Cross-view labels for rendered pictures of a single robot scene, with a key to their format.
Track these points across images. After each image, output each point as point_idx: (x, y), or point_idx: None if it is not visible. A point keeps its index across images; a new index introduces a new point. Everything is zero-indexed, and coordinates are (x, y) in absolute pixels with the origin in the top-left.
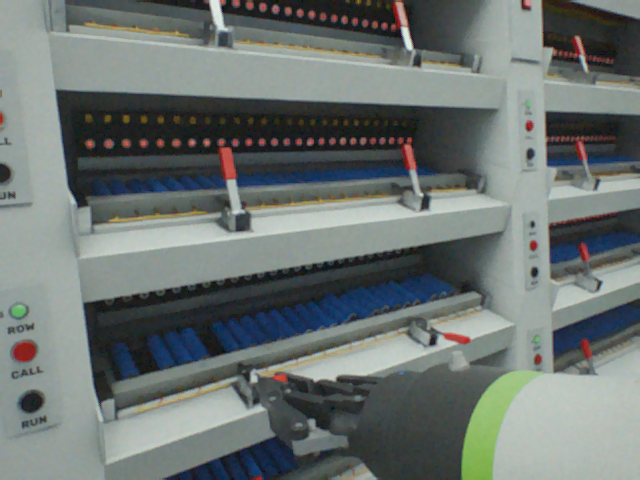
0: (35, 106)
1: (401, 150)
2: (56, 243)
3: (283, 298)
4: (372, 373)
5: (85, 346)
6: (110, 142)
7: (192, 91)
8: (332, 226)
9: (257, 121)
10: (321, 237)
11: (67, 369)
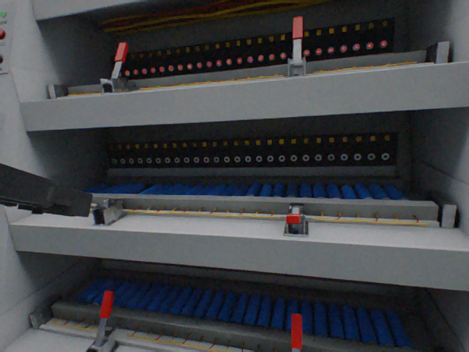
0: (17, 26)
1: (370, 55)
2: (12, 93)
3: (216, 179)
4: (202, 235)
5: (12, 151)
6: (128, 72)
7: (96, 5)
8: (175, 89)
9: (212, 47)
10: (167, 99)
11: (4, 162)
